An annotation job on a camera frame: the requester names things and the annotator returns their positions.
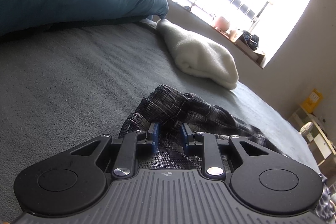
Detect black white plaid pants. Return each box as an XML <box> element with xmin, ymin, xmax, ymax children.
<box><xmin>118</xmin><ymin>84</ymin><xmax>336</xmax><ymax>222</ymax></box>

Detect folded white fleece garment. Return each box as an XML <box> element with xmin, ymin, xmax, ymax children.
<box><xmin>157</xmin><ymin>19</ymin><xmax>239</xmax><ymax>90</ymax></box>

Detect grey bed blanket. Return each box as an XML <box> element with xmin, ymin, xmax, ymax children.
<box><xmin>1</xmin><ymin>19</ymin><xmax>318</xmax><ymax>221</ymax></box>

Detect pink pot on windowsill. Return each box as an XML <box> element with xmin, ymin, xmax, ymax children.
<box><xmin>214</xmin><ymin>16</ymin><xmax>230</xmax><ymax>32</ymax></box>

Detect white pinecone ornament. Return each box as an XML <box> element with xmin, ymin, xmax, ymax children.
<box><xmin>299</xmin><ymin>121</ymin><xmax>314</xmax><ymax>136</ymax></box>

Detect yellow box on desk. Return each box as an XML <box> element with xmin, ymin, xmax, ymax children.
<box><xmin>301</xmin><ymin>89</ymin><xmax>323</xmax><ymax>114</ymax></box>

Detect light wooden desk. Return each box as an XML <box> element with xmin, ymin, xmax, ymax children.
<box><xmin>288</xmin><ymin>105</ymin><xmax>335</xmax><ymax>178</ymax></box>

